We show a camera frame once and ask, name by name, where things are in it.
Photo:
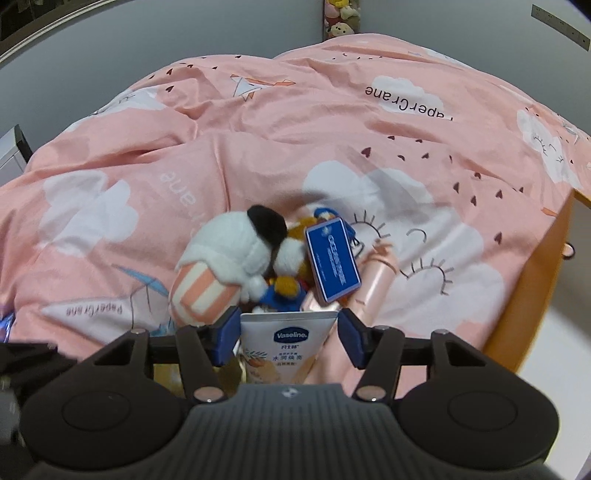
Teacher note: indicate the grey perforated strip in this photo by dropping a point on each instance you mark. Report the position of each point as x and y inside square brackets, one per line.
[561, 25]

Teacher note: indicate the blue orange plush toy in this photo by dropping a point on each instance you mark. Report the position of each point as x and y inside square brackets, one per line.
[286, 284]

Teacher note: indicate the blue hang tag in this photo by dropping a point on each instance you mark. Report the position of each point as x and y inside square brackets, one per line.
[330, 258]

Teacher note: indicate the stack of plush toys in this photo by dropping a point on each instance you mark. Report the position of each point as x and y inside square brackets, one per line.
[341, 18]

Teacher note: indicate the white striped plush toy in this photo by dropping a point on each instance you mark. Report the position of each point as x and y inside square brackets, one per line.
[221, 249]

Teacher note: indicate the white hand cream tube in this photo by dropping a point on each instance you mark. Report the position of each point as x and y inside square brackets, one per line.
[288, 350]

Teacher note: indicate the grey cabinet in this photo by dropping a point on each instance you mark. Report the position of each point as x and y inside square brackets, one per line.
[11, 157]

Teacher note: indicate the orange cardboard box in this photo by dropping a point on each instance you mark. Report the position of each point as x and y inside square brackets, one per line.
[549, 258]

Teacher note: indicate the window frame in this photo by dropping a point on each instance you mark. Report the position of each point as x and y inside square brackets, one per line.
[41, 27]

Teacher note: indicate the pink printed blanket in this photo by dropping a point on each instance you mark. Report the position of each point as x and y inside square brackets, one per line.
[277, 161]

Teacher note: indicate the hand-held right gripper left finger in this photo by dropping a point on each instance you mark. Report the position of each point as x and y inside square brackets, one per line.
[226, 337]

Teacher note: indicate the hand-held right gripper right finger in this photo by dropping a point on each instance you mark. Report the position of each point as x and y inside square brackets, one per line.
[353, 339]

